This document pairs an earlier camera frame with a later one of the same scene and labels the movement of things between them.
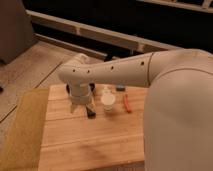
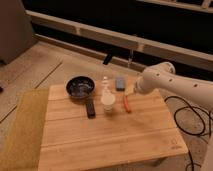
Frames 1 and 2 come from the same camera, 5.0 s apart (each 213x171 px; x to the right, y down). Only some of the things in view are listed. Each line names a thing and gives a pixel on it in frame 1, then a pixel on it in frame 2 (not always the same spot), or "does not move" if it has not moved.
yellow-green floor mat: x=25 y=148 does not move
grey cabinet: x=16 y=32 does not move
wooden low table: x=110 y=141 does not move
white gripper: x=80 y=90 to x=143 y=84
